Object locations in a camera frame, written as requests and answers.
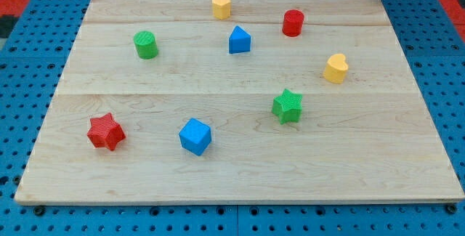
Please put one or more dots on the yellow heart block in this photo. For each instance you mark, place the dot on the yellow heart block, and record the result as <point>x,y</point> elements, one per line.
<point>336,68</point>

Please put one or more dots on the blue cube block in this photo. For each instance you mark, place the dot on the blue cube block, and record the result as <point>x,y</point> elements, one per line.
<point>195,136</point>

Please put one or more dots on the green star block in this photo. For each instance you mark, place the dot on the green star block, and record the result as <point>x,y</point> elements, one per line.
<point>287,107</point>

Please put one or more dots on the blue triangle block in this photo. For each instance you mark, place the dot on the blue triangle block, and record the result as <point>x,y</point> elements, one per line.
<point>239,41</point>

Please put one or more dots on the wooden board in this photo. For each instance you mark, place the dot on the wooden board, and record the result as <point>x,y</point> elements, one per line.
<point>368,140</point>

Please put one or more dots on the red cylinder block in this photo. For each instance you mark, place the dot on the red cylinder block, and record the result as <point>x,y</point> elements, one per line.
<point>293,21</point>

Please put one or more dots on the yellow hexagon block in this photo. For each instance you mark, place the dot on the yellow hexagon block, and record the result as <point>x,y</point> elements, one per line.
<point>221,9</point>

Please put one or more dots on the green cylinder block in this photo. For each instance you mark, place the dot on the green cylinder block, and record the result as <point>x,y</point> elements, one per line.
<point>145,44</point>

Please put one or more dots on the red star block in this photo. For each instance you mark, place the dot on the red star block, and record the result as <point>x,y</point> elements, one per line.
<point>105,132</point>

